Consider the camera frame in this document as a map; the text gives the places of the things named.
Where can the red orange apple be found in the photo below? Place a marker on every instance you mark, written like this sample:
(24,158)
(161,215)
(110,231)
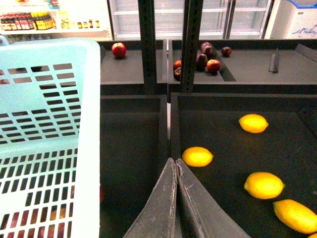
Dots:
(213,66)

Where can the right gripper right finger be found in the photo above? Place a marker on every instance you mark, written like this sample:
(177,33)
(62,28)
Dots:
(200,215)

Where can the yellow lemon middle right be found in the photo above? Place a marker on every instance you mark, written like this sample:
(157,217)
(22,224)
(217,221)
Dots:
(263,185)

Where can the light blue plastic basket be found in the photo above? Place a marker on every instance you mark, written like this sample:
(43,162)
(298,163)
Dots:
(50,138)

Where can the glass door display fridge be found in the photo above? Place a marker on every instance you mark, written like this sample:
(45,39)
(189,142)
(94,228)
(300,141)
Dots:
(221,19)

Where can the black shelf upright post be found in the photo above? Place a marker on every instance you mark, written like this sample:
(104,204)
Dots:
(148,45)

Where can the yellow lemon near finger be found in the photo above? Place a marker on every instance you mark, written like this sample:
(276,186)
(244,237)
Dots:
(197,156)

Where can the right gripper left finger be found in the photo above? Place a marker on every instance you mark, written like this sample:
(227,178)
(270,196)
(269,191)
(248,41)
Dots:
(157,218)

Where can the white chest freezer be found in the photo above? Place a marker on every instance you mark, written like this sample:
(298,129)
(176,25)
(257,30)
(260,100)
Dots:
(292,19)

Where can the yellow lemon far corner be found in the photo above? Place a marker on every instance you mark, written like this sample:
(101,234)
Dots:
(253,123)

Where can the yellow lemon bottom right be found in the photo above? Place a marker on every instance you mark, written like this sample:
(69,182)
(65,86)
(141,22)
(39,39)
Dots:
(296,216)

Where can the dark purple fruit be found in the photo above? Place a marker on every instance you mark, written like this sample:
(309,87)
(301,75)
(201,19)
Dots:
(201,61)

